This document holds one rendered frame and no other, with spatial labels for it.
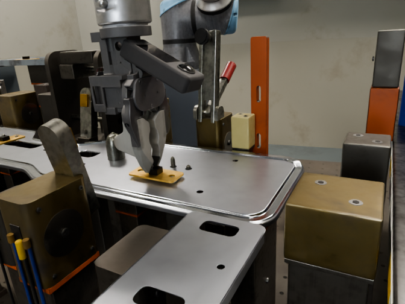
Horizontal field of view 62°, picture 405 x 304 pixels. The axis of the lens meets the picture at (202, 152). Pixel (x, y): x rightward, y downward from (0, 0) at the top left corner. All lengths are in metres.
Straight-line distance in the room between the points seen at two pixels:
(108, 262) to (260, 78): 0.40
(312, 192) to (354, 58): 3.33
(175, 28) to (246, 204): 0.83
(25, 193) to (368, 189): 0.37
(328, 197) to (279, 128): 3.48
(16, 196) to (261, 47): 0.44
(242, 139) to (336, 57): 3.06
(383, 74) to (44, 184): 0.50
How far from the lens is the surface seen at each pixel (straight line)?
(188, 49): 1.18
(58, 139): 0.44
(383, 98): 0.59
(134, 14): 0.48
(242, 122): 0.61
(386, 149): 0.43
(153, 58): 0.46
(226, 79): 0.73
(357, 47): 3.64
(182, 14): 1.17
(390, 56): 0.58
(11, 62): 1.30
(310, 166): 1.38
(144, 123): 0.49
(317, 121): 3.75
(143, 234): 0.43
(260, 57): 0.63
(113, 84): 0.49
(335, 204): 0.32
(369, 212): 0.32
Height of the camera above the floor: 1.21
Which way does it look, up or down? 19 degrees down
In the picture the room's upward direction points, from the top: 3 degrees counter-clockwise
